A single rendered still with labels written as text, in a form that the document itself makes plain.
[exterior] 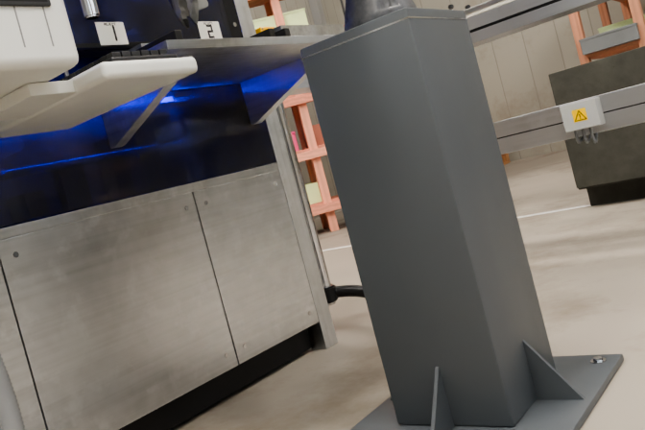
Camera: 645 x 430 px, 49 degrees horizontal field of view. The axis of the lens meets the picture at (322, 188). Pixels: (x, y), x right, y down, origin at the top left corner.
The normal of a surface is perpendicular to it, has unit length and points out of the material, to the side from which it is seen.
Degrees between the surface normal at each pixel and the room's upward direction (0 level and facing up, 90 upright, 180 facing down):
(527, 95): 90
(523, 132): 90
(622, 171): 90
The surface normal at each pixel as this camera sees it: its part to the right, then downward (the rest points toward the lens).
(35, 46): 0.75, -0.18
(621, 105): -0.62, 0.18
